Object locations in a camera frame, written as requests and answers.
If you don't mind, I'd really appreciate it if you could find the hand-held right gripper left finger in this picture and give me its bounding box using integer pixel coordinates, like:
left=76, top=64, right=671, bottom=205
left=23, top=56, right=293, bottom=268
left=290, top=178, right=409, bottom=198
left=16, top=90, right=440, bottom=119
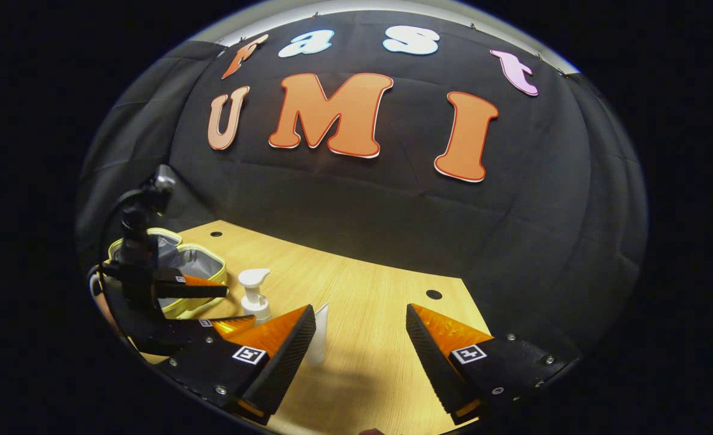
left=154, top=304, right=317, bottom=425

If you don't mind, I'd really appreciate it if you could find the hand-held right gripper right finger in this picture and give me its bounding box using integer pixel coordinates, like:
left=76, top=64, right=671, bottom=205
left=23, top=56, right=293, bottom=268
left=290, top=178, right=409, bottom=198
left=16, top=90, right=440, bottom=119
left=406, top=304, right=575, bottom=425

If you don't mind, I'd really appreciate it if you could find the white squeeze tube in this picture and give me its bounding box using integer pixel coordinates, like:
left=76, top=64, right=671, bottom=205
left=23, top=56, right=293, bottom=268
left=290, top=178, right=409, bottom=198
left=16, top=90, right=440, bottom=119
left=305, top=302, right=330, bottom=365

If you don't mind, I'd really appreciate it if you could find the white pump bottle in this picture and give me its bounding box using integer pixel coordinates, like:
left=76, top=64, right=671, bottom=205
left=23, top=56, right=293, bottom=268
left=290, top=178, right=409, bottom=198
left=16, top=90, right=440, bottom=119
left=238, top=268, right=273, bottom=327

